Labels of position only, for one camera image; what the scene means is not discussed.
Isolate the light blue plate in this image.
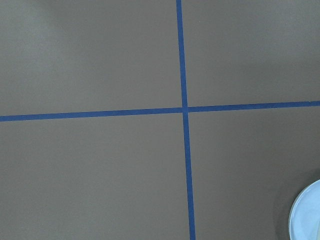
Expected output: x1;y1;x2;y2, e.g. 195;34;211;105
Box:
288;180;320;240

